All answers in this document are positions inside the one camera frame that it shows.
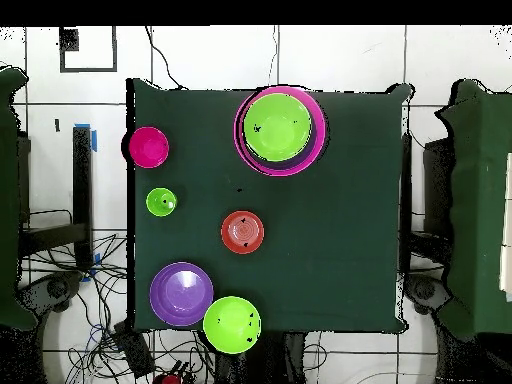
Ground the purple plastic bowl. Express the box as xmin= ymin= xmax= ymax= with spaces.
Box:
xmin=149 ymin=261 xmax=215 ymax=328
xmin=245 ymin=131 xmax=322 ymax=172

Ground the green plastic bowl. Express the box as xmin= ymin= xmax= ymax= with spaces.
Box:
xmin=242 ymin=92 xmax=313 ymax=163
xmin=202 ymin=295 xmax=262 ymax=356

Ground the large pink plastic bowl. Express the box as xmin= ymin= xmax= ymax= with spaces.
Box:
xmin=232 ymin=85 xmax=328 ymax=178

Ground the black power strip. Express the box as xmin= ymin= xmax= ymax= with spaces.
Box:
xmin=113 ymin=321 xmax=156 ymax=379

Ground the small orange-red plastic bowl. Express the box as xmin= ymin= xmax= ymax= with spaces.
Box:
xmin=220 ymin=210 xmax=266 ymax=256

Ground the green plastic cup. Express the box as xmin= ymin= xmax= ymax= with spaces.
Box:
xmin=145 ymin=187 xmax=178 ymax=218

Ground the black stand with blue tape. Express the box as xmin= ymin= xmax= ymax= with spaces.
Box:
xmin=17 ymin=123 xmax=99 ymax=277

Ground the small red-pink plastic bowl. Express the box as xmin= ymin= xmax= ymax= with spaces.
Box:
xmin=128 ymin=126 xmax=170 ymax=169

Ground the green-covered side table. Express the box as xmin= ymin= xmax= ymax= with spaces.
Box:
xmin=435 ymin=77 xmax=512 ymax=341
xmin=0 ymin=65 xmax=37 ymax=333

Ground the dark green tablecloth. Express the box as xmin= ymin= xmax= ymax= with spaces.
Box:
xmin=125 ymin=77 xmax=415 ymax=335

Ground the black metal stand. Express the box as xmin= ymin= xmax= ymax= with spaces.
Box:
xmin=401 ymin=135 xmax=455 ymax=265

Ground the white panel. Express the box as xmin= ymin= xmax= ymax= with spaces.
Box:
xmin=498 ymin=151 xmax=512 ymax=303

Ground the floor cable bundle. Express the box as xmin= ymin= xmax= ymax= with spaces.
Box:
xmin=19 ymin=207 xmax=217 ymax=384

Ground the black floor cable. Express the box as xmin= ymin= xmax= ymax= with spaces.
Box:
xmin=144 ymin=26 xmax=185 ymax=90

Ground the black square floor frame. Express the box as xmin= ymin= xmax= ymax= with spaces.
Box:
xmin=58 ymin=26 xmax=118 ymax=74

